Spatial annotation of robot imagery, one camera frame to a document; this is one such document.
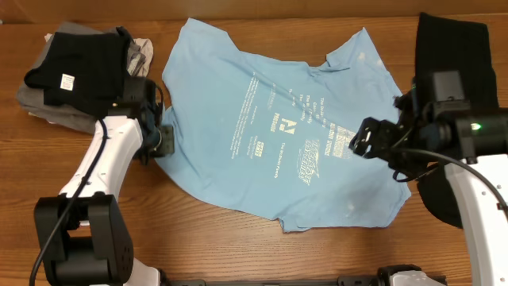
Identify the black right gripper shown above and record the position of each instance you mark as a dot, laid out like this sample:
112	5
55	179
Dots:
378	135

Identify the folded black garment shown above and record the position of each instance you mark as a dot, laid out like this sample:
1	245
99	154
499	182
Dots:
86	72

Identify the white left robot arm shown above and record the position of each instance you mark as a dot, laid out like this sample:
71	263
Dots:
82	235

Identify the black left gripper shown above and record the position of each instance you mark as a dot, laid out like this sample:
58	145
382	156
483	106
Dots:
168	135

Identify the light blue printed t-shirt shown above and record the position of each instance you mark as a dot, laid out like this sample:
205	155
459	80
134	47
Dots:
270	137

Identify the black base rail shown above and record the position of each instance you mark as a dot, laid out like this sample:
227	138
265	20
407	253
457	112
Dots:
340	281

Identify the black garment on right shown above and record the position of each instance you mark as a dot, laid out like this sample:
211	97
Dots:
444	44

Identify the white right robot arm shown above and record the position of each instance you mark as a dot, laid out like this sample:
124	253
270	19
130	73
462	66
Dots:
479	190

